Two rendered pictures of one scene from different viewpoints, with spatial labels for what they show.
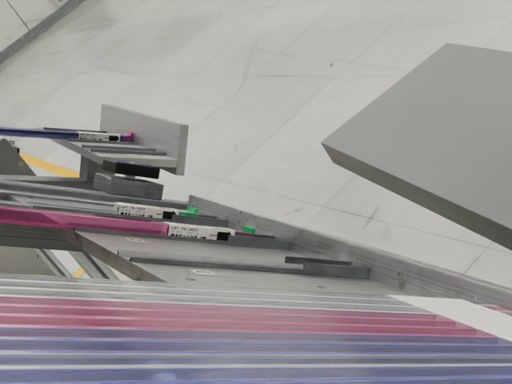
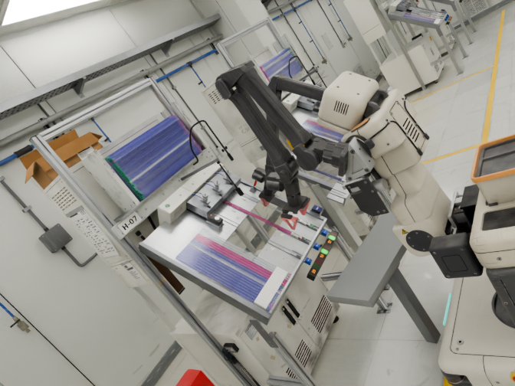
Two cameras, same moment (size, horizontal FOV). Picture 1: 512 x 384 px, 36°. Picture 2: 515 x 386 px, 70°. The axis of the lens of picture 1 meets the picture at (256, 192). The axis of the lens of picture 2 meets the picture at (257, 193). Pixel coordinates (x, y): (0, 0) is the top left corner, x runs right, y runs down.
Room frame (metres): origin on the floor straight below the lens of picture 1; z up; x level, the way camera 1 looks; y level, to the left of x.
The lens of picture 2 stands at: (-0.16, -1.56, 1.55)
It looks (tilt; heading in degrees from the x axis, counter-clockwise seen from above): 14 degrees down; 66
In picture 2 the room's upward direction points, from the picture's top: 36 degrees counter-clockwise
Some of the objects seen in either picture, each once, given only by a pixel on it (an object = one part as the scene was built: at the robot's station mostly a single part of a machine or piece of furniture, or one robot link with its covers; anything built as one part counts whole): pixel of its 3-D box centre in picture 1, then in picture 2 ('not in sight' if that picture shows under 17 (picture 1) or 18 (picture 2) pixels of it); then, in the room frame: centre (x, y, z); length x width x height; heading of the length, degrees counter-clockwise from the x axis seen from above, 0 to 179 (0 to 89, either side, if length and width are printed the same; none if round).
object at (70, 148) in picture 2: not in sight; (83, 141); (0.14, 0.70, 1.82); 0.68 x 0.30 x 0.20; 20
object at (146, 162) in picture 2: not in sight; (155, 156); (0.35, 0.45, 1.52); 0.51 x 0.13 x 0.27; 20
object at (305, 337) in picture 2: not in sight; (260, 322); (0.25, 0.55, 0.31); 0.70 x 0.65 x 0.62; 20
